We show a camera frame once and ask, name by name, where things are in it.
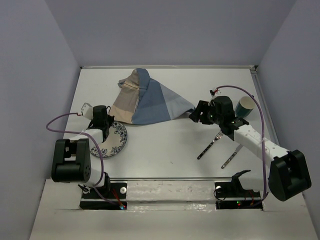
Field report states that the aluminium table rail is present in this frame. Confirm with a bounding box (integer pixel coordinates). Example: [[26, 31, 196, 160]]
[[250, 67, 279, 144]]

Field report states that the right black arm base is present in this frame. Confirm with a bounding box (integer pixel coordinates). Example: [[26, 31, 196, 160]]
[[213, 170, 263, 210]]

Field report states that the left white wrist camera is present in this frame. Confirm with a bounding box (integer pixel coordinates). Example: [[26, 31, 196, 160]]
[[81, 102, 93, 120]]

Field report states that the silver fork black handle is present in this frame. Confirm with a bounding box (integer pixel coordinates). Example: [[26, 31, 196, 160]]
[[197, 131, 224, 160]]

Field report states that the dark green white mug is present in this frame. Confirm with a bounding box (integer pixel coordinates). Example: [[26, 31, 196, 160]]
[[235, 96, 256, 118]]

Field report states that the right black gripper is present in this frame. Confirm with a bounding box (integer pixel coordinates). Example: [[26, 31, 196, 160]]
[[187, 100, 223, 126]]

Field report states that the silver knife black handle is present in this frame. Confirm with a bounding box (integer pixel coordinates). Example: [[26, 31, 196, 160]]
[[221, 144, 243, 169]]

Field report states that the blue beige checked cloth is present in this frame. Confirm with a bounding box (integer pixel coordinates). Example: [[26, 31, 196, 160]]
[[109, 68, 195, 125]]

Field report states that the blue floral white plate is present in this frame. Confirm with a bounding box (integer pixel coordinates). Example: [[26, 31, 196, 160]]
[[99, 121, 128, 159]]

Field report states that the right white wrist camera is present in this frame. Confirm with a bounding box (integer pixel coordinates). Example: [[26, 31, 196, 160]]
[[208, 88, 221, 106]]

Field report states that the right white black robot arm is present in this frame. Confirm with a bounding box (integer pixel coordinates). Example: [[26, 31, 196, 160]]
[[189, 96, 312, 202]]

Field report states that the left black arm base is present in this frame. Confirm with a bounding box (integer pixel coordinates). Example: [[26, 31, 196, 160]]
[[78, 181, 128, 211]]

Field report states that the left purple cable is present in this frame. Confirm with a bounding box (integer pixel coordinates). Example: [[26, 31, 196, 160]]
[[45, 112, 125, 208]]

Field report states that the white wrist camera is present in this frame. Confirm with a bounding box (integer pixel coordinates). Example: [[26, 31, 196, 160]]
[[81, 102, 93, 120], [208, 88, 221, 106]]

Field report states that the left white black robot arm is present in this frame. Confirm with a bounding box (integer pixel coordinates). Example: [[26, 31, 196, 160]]
[[46, 103, 114, 198]]

